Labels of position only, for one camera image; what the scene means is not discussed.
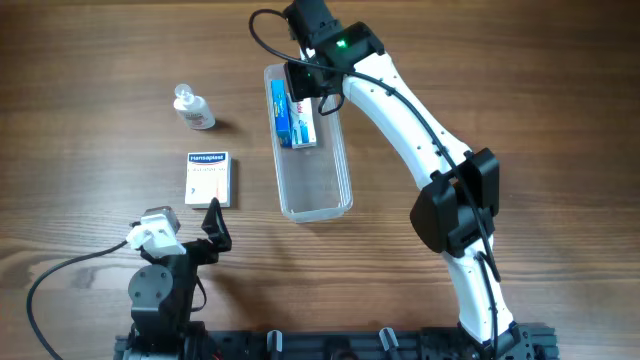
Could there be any black left camera cable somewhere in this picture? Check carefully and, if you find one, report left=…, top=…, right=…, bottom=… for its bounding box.
left=25, top=239, right=130, bottom=360

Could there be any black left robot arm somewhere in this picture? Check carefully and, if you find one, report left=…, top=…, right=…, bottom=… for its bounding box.
left=114, top=198, right=232, bottom=359

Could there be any white blue medicine box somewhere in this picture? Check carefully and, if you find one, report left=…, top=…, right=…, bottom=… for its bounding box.
left=288, top=98, right=317, bottom=149

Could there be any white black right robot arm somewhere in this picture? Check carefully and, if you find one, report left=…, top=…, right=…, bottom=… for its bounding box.
left=283, top=1, right=514, bottom=358

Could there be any clear plastic container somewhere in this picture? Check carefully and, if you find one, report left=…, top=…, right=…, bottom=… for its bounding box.
left=264, top=64, right=353, bottom=223

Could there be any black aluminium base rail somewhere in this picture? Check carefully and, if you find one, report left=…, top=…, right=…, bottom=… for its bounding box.
left=114, top=324, right=560, bottom=360

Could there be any white Hansaplast plaster box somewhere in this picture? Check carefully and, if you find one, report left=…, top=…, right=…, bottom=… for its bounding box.
left=185, top=152, right=232, bottom=209

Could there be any small hand sanitizer bottle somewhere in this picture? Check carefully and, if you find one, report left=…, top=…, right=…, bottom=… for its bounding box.
left=173, top=84, right=216, bottom=130

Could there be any blue Vicks lozenge box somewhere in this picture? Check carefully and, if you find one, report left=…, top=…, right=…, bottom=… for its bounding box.
left=271, top=80, right=292, bottom=148

